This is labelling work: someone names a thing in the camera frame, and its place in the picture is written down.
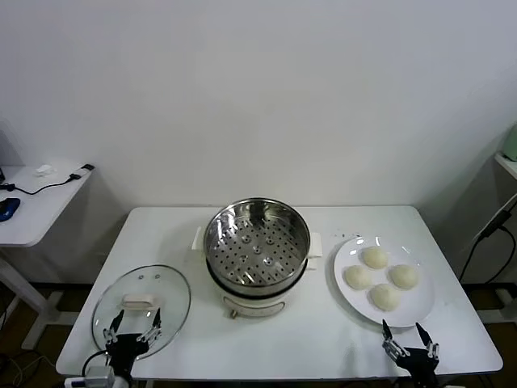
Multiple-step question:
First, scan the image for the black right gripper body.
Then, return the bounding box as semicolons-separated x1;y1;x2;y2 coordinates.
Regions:
395;346;440;388

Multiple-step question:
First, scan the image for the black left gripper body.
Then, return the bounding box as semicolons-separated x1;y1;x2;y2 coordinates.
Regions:
105;334;149;381

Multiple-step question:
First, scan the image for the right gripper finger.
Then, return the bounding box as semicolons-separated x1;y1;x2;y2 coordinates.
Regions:
381;318;407;361
414;321;440;361

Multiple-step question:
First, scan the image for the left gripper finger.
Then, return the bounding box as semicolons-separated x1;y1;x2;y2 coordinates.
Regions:
137;307;162;344
103;309;125;344

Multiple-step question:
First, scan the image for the glass pot lid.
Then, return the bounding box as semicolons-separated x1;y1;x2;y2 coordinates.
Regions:
91;264;191;361

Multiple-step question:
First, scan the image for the white steamed baozi bun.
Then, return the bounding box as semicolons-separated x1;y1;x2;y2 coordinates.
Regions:
361;247;389;269
343;264;372;290
369;283;401;312
389;264;418;289

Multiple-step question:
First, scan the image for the blue computer mouse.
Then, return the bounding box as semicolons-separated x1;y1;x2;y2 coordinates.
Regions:
0;196;21;222

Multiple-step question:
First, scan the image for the stainless steel steamer basket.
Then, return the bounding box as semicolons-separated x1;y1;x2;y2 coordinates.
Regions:
203;196;312;289

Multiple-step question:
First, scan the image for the white round plate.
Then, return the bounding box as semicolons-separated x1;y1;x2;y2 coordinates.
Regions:
333;236;438;328

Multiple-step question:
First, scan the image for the white side table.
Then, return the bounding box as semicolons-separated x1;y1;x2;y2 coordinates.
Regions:
0;162;97;352

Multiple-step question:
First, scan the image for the black power adapter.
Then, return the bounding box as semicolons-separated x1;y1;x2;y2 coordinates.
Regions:
472;197;517;243

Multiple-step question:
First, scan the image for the white shelf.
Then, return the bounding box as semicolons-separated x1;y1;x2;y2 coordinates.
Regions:
494;153;517;181

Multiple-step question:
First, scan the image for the black sleeved wrist cable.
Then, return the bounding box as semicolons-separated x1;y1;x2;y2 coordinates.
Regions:
82;349;110;377

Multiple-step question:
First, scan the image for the black power cable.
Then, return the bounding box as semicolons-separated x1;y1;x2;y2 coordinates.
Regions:
459;226;517;285

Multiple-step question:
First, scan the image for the black USB cable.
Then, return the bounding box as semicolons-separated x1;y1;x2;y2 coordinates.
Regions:
0;172;80;196

